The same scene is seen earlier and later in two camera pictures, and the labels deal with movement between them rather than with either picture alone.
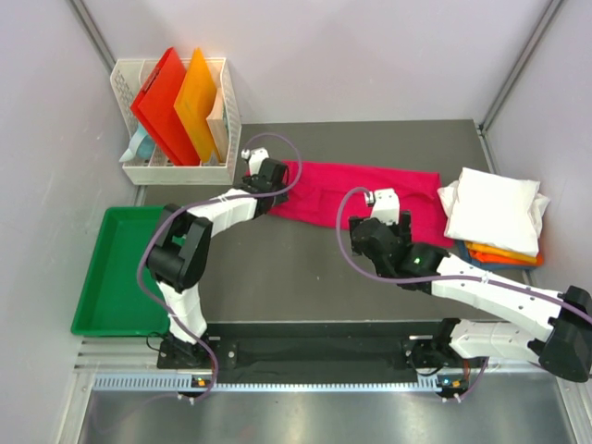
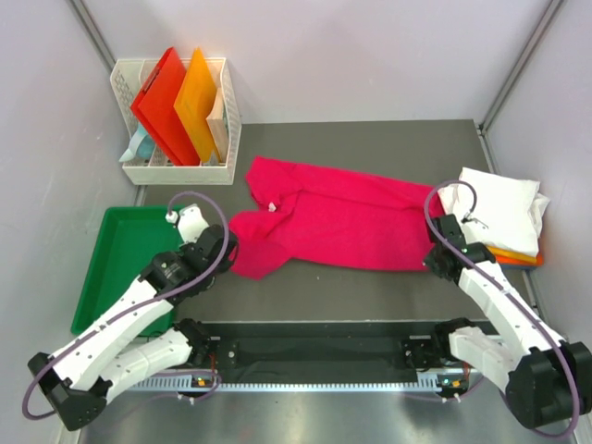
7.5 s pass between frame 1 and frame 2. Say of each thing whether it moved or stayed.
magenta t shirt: moved
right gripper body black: moved
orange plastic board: stayed
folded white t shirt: stayed
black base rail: stayed
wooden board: stayed
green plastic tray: stayed
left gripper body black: moved
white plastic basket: stayed
